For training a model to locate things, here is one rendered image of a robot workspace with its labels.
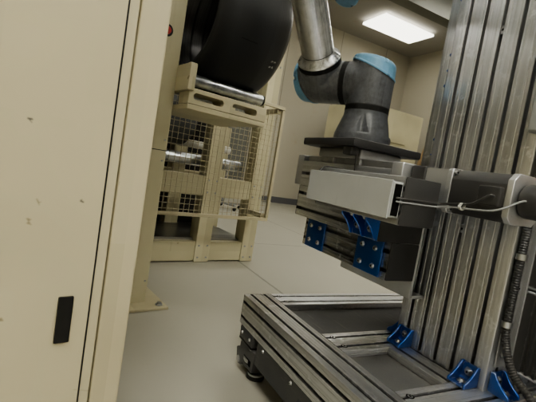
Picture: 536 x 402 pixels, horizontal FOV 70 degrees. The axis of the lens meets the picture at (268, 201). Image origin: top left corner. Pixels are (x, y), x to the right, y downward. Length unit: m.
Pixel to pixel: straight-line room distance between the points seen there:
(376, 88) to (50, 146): 0.75
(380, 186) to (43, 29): 0.58
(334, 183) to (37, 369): 0.62
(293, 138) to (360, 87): 6.77
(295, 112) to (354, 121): 6.82
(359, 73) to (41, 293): 0.84
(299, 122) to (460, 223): 7.00
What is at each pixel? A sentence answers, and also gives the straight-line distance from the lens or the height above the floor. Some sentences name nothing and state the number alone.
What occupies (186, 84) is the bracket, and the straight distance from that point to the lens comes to 1.49.
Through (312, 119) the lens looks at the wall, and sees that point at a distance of 8.04.
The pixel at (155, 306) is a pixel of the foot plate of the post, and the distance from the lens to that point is 1.63.
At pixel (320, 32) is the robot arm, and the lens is 1.03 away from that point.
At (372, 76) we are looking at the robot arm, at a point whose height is 0.88.
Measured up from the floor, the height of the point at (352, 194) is 0.59.
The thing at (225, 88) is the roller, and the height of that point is 0.90.
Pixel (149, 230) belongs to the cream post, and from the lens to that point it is 1.58.
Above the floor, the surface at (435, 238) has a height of 0.51.
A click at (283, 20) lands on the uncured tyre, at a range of 1.62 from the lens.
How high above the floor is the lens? 0.61
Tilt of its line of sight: 4 degrees down
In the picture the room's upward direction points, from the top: 9 degrees clockwise
